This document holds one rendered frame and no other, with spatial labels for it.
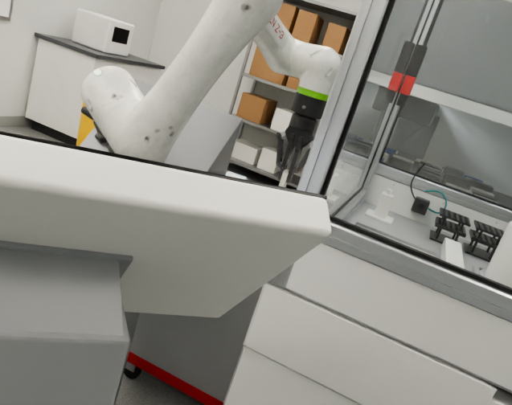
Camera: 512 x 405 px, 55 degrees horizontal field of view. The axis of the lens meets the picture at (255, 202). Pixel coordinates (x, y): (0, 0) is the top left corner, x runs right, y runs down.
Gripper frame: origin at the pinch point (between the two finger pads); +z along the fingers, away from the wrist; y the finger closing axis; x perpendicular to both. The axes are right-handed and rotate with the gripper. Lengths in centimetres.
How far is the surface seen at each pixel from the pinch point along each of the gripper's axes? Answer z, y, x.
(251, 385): 26, -21, 58
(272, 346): 17, -23, 58
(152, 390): 99, 27, -11
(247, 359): 22, -19, 58
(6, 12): -3, 325, -196
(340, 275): -2, -30, 58
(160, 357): 81, 26, -7
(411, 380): 11, -47, 58
